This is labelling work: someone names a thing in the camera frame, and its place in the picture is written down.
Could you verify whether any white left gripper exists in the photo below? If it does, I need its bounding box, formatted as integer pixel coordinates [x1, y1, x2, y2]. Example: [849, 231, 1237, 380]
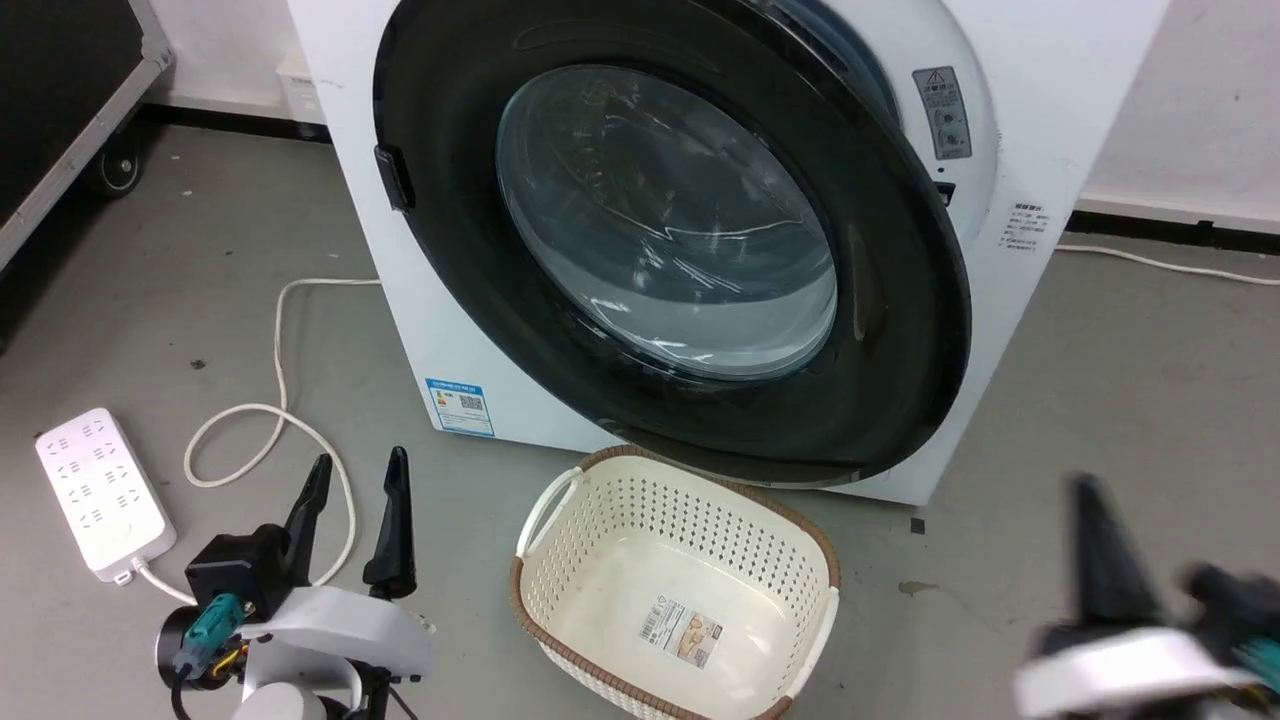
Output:
[238, 446, 437, 683]

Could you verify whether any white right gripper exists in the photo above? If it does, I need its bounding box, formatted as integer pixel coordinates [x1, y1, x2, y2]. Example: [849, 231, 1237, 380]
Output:
[1013, 475, 1263, 720]

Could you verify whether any black round glass washer door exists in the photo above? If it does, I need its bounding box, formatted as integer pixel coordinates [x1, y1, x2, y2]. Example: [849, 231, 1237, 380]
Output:
[372, 0, 973, 490]

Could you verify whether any white front-load washing machine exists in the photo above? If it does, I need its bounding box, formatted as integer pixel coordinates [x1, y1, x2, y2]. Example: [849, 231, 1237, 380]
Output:
[288, 0, 1171, 507]

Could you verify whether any blue energy label sticker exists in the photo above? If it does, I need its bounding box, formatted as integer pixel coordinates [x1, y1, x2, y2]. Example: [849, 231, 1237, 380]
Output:
[424, 377, 497, 439]

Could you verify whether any cream perforated laundry basket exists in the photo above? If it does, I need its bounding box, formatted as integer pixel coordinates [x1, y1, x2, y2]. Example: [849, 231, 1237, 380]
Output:
[508, 445, 842, 720]

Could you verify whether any white power strip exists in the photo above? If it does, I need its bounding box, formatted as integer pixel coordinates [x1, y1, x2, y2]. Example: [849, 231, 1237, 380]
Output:
[35, 407, 179, 585]

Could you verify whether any white text sticker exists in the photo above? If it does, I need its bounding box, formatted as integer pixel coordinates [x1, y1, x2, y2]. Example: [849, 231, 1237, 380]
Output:
[1002, 200, 1052, 257]

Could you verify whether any paper label sticker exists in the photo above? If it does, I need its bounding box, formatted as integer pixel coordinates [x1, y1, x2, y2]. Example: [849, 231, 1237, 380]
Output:
[639, 596, 724, 670]

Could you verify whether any black caster wheel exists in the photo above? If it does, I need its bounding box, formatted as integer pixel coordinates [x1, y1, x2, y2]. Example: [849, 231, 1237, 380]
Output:
[85, 135, 145, 199]

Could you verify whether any grey warning sticker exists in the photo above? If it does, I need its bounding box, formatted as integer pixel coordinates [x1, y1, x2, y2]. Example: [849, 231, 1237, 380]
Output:
[911, 66, 974, 162]

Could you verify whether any black flight case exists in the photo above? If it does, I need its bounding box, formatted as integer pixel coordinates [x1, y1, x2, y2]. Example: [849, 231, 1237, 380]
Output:
[0, 0, 177, 273]

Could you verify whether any teal left camera cable plug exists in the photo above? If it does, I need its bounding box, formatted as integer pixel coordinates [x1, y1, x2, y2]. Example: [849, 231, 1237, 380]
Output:
[174, 593, 248, 673]

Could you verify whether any teal camera cable plug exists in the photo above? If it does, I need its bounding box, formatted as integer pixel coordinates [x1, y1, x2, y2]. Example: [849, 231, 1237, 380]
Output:
[1234, 640, 1280, 693]
[174, 593, 248, 673]

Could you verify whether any teal right camera cable plug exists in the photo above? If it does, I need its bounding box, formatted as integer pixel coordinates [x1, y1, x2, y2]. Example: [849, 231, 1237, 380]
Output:
[1234, 640, 1280, 693]

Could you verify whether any white power strip cable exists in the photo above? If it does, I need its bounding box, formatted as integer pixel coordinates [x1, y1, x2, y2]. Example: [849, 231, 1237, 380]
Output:
[130, 277, 383, 608]

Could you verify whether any thin white floor cable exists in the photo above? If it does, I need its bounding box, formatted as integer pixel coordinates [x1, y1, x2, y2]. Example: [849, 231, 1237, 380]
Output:
[1054, 243, 1280, 288]

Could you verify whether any white wall socket box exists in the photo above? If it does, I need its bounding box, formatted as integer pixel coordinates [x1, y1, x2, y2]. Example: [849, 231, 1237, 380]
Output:
[275, 54, 327, 127]

